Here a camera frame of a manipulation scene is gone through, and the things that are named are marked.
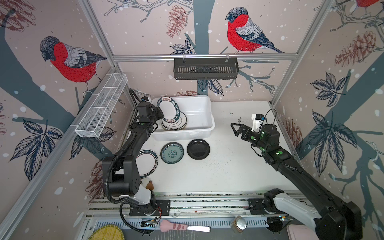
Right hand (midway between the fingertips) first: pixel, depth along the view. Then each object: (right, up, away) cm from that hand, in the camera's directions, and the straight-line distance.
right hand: (234, 127), depth 76 cm
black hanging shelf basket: (-13, +39, +28) cm, 50 cm away
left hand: (-42, +11, +10) cm, 44 cm away
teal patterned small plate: (-36, -18, +17) cm, 43 cm away
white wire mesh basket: (-71, +23, +12) cm, 76 cm away
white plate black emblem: (-31, 0, +28) cm, 42 cm away
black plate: (-19, -15, +16) cm, 29 cm away
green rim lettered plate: (-38, +10, +19) cm, 43 cm away
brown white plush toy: (-45, -32, +3) cm, 56 cm away
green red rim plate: (-51, -22, +14) cm, 57 cm away
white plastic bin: (-18, +9, +38) cm, 43 cm away
